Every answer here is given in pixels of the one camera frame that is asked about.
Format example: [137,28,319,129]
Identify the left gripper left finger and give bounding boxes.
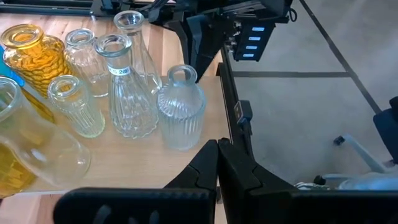
[52,139,219,224]

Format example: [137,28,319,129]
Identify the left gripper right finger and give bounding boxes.
[217,138,398,224]

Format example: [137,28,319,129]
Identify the small clear glass vase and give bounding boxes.
[47,74,106,139]
[113,10,164,96]
[156,64,208,152]
[94,33,160,140]

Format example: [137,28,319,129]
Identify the tall clear glass carafe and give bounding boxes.
[0,76,92,188]

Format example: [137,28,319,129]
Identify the narrow yellow glass vase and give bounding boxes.
[21,88,57,124]

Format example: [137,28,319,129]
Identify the clear ribbed glass jar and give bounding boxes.
[64,27,110,98]

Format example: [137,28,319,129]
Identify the wide yellow glass vase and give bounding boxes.
[0,23,74,98]

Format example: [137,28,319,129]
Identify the blue glass bottle vase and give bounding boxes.
[0,45,25,88]

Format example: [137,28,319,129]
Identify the dark blue office chair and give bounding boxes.
[333,95,398,175]

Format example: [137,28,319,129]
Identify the black box blue lights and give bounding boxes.
[233,21,277,62]

